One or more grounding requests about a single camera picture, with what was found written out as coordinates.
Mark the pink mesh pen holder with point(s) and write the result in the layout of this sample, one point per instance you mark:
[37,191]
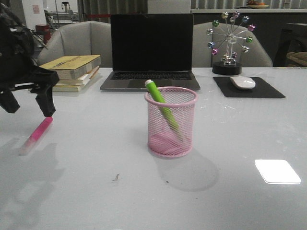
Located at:
[161,139]

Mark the right grey armchair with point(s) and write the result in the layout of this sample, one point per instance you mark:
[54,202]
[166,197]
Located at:
[202,57]

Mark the middle white book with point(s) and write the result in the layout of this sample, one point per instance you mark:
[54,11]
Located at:
[83,80]

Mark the white computer mouse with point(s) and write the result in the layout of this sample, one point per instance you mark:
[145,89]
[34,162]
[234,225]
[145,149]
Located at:
[242,82]

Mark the bottom yellow book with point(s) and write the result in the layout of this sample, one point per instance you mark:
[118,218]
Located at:
[68,88]

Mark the pink highlighter pen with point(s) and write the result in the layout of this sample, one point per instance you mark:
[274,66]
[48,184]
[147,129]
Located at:
[35,136]

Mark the ferris wheel desk ornament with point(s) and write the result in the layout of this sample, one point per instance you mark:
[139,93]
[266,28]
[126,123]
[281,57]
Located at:
[229,36]

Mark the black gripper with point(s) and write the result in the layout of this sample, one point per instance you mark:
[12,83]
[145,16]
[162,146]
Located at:
[17,66]

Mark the top yellow book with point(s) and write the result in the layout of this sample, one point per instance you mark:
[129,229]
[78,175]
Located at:
[73,67]

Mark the yellow book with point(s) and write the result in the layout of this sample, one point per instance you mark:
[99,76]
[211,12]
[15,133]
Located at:
[68,88]
[73,67]

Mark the grey armchair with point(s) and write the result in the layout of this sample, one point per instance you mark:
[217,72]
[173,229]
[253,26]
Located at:
[202,57]
[85,38]

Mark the grey open laptop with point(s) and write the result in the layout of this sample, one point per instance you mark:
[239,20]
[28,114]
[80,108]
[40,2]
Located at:
[154,47]

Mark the red trash bin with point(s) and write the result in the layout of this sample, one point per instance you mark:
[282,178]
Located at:
[43,30]

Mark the left grey armchair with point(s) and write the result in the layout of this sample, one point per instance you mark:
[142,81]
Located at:
[85,38]

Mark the green highlighter pen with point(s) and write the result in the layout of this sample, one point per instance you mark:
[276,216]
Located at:
[166,112]

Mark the fruit bowl on counter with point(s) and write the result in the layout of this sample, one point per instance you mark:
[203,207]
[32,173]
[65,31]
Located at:
[254,4]

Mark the dark chair far right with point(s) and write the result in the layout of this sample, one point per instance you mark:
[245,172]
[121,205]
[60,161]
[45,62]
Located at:
[293,38]

